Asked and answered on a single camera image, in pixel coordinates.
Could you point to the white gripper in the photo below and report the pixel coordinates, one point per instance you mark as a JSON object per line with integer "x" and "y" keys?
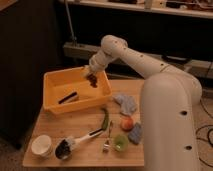
{"x": 87, "y": 71}

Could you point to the dark grape bunch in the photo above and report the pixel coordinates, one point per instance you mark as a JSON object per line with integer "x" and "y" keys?
{"x": 93, "y": 80}

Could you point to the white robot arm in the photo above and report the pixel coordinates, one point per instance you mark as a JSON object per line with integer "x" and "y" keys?
{"x": 167, "y": 98}

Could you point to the yellow plastic tray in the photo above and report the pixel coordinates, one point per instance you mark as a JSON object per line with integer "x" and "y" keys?
{"x": 61, "y": 83}

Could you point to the light blue cloth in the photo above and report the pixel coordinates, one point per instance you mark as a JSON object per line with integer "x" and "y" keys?
{"x": 127, "y": 104}

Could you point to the green chili pepper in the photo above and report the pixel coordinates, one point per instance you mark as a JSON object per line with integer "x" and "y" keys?
{"x": 106, "y": 119}

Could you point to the peach fruit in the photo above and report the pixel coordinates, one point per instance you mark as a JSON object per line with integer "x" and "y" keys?
{"x": 127, "y": 123}

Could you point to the wooden table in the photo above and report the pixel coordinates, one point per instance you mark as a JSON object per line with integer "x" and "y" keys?
{"x": 89, "y": 153}

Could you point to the metal fork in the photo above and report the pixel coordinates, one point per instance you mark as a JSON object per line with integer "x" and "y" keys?
{"x": 106, "y": 145}

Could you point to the blue sponge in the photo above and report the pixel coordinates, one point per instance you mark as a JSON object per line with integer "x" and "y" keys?
{"x": 135, "y": 135}

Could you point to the green cup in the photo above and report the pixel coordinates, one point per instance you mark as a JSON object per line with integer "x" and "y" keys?
{"x": 120, "y": 142}

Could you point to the white bowl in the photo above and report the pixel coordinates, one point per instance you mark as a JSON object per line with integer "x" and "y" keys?
{"x": 42, "y": 146}

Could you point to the background shelf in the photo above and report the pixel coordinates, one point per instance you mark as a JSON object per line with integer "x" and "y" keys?
{"x": 141, "y": 8}

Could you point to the grey metal rail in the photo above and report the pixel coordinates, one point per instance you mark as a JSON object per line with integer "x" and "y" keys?
{"x": 80, "y": 50}

